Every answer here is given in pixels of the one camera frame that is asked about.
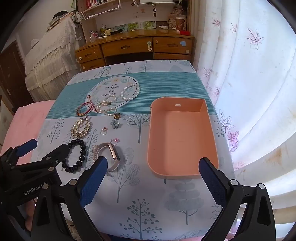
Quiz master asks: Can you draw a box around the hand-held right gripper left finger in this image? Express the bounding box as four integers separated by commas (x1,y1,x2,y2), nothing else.
31,156,109,241

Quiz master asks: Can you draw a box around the person's left hand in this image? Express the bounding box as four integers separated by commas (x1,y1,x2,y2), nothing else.
24,200,36,232

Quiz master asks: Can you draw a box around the wooden desk with drawers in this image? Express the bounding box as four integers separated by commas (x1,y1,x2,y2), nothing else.
74,28,196,72

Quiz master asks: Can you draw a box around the wooden bookshelf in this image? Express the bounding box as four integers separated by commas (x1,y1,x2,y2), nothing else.
77,0,192,43

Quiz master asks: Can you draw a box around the peach plastic tray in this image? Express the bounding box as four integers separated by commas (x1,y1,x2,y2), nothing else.
146,97,220,179

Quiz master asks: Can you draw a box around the leaf print white curtain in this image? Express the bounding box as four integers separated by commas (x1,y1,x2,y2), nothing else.
190,0,296,241

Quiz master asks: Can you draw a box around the long pearl bracelet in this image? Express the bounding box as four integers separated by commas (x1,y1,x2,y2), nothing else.
96,105,117,116

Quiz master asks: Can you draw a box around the beige band gold watch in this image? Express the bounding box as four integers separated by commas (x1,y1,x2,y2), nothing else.
92,142,121,172

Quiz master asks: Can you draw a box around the white lace cover cloth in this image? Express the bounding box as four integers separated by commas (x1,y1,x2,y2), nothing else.
24,16,80,102

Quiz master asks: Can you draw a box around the small pearl bracelet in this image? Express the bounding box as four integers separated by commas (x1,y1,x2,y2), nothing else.
100,95,116,107

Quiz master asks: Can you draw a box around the white wire basket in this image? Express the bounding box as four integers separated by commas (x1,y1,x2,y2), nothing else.
80,0,123,20
133,0,182,7

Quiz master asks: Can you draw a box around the red patterned cup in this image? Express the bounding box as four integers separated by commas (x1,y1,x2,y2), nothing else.
174,16,186,32

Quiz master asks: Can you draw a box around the round pearl bracelet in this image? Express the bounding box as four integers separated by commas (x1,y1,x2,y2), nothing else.
121,83,140,101

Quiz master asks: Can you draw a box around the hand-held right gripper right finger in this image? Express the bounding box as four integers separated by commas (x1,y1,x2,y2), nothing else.
198,157,277,241

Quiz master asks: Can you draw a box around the black bead bracelet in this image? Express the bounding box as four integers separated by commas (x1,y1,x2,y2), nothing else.
61,138,87,174

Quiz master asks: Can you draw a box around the red cord bracelet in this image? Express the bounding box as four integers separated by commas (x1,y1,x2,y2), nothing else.
76,97,99,116

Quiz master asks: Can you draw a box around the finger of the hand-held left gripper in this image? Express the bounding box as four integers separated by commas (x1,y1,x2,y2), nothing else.
14,144,70,173
0,138,38,168

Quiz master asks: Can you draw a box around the row of red books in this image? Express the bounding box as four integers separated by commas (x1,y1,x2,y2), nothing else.
85,0,111,7

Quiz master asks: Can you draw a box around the stack of books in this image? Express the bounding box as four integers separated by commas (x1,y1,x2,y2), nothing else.
46,14,74,32

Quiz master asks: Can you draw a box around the pink blanket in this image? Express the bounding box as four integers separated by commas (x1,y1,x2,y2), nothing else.
0,100,55,167

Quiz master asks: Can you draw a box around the black hat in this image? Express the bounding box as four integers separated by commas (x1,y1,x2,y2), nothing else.
53,10,70,19

